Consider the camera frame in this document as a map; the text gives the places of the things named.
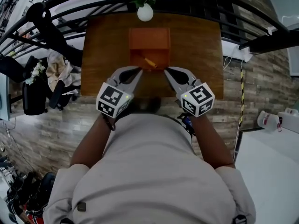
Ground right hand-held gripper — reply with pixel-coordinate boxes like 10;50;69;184
163;66;216;118

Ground small orange stick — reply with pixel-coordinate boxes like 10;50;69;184
137;52;158;70

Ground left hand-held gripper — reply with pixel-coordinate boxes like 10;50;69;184
96;65;143;119

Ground white power strip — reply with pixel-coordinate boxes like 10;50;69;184
237;45;254;62

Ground person's right forearm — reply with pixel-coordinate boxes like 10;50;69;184
188;114;236;169

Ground white flower bouquet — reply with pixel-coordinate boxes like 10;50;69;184
25;60;46;85

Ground white vase with green plant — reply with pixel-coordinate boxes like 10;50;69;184
129;0;160;22

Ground person's left forearm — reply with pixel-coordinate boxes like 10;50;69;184
70;113;116;169

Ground beige cloth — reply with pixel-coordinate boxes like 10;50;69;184
45;50;81;94

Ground person in white shirt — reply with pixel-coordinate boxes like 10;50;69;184
43;112;257;224

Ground orange wooden tray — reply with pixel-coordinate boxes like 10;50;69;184
128;27;171;71

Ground tangle of black cables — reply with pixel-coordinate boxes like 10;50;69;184
5;171;57;224

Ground white plastic jug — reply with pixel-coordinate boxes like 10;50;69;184
278;108;299;132
256;110;283;133

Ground yellow black hazard tape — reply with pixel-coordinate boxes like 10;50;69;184
239;68;245;128

